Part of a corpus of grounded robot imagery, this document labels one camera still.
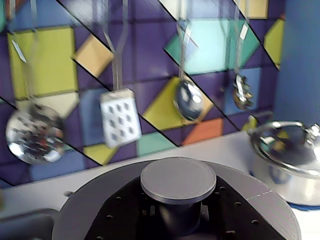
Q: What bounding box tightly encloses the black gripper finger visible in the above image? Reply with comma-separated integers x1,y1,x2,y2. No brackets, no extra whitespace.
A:
84,177,162,240
199,174,283,240

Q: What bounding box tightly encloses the silver pot with lid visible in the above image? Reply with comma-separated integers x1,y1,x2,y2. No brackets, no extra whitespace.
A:
246,120,320,180

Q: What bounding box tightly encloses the steel pot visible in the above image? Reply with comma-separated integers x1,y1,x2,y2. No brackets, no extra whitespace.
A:
249,149,320,208

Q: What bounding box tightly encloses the white slotted spatula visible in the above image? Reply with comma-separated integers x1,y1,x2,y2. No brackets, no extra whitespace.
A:
99,0,143,149

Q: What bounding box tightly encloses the white toy sink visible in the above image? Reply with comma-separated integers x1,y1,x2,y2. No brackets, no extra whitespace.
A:
0,208,56,240

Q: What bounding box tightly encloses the steel skimmer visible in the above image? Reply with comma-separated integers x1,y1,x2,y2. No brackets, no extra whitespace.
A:
4,0,66,165

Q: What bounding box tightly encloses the small steel spoon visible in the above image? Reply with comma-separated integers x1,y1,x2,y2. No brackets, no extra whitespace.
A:
231,0,256,111

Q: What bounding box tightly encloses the steel ladle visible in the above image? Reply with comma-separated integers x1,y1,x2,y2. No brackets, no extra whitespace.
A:
172,0,204,123

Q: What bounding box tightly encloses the blue toy kitchen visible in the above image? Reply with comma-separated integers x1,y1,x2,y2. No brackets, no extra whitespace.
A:
0,0,320,240

